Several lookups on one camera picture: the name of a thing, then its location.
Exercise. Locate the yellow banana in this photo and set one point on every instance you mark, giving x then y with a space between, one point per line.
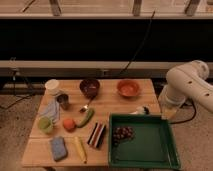
80 149

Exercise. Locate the green plastic tray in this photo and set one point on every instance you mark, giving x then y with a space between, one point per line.
153 145

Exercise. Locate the metal spoon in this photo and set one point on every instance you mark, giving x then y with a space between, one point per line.
85 107

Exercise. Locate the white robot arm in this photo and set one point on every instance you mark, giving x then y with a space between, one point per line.
186 81

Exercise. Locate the light blue cloth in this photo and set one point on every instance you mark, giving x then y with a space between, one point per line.
52 111

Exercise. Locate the green cucumber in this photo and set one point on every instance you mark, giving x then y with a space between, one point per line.
89 114

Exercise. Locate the wall power outlet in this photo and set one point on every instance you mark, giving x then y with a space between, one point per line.
105 72

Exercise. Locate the blue sponge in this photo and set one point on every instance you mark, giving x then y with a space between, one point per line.
58 148

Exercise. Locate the orange bowl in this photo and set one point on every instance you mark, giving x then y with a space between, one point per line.
128 88

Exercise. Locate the white paper cup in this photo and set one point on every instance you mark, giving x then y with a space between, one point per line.
52 86

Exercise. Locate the dark maroon bowl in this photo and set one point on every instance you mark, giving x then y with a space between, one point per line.
89 87

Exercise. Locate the small metal cup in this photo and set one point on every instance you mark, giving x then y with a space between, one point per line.
63 100

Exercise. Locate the dark purple grape bunch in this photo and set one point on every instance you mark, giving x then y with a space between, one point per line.
122 133

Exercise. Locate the striped red black block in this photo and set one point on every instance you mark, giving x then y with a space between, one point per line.
96 137

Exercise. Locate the green plastic cup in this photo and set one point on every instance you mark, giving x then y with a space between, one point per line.
45 125

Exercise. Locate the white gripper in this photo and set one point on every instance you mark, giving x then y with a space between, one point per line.
142 110

